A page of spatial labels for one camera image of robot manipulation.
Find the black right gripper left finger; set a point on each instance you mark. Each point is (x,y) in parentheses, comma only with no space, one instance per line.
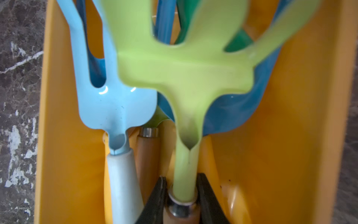
(153,210)

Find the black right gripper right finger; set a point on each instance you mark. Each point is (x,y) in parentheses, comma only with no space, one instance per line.
(211,211)

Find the yellow plastic storage box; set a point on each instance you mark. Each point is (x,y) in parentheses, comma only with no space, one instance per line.
(280,167)

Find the blue cultivator yellow handle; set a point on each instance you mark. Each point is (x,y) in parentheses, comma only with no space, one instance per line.
(228,111)

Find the light blue hand fork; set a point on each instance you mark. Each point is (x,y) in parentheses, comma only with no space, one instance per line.
(105,103)

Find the light green hand rake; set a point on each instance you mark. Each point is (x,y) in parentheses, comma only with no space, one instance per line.
(193,74)

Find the dark green hand rake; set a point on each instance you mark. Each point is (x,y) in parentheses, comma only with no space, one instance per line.
(186,9)

